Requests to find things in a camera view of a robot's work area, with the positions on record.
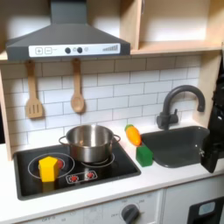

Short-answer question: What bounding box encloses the green block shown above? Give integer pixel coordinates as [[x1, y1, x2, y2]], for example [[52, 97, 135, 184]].
[[135, 144, 154, 168]]

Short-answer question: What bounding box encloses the orange toy carrot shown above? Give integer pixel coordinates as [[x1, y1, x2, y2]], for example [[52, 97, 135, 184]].
[[124, 124, 143, 147]]

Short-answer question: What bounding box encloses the yellow hexagonal block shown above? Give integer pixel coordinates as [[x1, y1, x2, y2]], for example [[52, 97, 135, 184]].
[[38, 156, 60, 183]]

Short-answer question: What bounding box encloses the dark grey sink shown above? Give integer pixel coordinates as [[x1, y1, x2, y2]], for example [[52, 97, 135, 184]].
[[140, 125, 224, 169]]

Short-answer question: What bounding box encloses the white cabinet front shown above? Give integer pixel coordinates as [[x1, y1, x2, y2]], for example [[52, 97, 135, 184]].
[[161, 174, 224, 224]]

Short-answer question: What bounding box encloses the dark grey tap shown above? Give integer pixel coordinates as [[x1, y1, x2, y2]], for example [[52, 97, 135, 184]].
[[156, 84, 207, 130]]

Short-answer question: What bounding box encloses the black appliance door panel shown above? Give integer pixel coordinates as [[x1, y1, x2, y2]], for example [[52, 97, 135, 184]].
[[186, 196, 224, 224]]

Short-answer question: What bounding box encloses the black stove top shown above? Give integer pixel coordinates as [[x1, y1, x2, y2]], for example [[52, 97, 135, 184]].
[[12, 139, 142, 201]]

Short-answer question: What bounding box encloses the grey oven knob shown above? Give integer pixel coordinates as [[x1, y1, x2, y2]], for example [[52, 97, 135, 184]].
[[121, 204, 140, 224]]

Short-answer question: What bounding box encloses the steel pot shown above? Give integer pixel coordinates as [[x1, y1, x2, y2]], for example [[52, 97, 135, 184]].
[[58, 124, 122, 164]]

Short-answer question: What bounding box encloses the white oven control panel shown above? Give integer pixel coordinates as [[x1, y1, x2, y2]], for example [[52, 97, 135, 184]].
[[17, 189, 165, 224]]

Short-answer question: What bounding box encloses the wooden spoon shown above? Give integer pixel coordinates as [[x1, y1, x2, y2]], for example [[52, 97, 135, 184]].
[[70, 58, 86, 114]]

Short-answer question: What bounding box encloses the wooden slotted spatula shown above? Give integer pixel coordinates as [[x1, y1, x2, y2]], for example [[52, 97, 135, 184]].
[[24, 59, 45, 120]]

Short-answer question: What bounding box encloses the grey range hood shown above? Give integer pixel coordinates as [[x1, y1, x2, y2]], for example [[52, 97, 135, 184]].
[[5, 0, 131, 61]]

